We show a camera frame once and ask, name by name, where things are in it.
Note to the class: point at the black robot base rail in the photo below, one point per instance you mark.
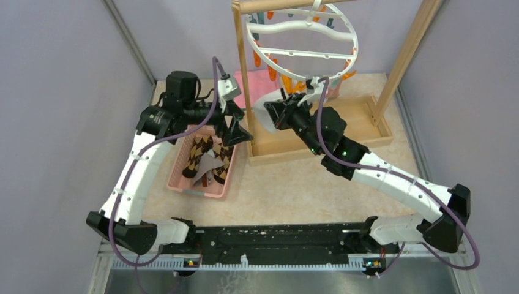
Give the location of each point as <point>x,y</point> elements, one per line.
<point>280,245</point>

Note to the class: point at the orange clip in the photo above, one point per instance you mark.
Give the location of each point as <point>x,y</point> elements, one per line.
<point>291,87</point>

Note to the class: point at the brown argyle sock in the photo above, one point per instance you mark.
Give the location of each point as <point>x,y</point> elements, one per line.
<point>201,145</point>
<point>224,154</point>

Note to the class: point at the grey sock red stripes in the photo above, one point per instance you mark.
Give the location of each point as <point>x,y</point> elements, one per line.
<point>204,176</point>

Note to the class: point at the pink patterned sock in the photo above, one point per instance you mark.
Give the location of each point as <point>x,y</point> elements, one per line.
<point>333,90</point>

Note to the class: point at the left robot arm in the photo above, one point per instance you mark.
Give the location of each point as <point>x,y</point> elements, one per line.
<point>179,113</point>

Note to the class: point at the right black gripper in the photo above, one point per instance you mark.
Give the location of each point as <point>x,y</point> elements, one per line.
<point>282,112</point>

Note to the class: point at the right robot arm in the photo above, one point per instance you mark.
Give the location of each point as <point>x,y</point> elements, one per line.
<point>439,211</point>

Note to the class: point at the white tall sock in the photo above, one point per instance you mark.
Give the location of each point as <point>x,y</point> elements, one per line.
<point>269,108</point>

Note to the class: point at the wooden hanger rack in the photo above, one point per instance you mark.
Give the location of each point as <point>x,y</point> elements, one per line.
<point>363,114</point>

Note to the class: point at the pink folded cloth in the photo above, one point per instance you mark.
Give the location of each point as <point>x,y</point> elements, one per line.
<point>259,83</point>

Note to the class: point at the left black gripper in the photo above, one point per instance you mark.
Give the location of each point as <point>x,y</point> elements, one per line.
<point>235,133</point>

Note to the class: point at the white round clip hanger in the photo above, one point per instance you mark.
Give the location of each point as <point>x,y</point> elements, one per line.
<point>294,39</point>

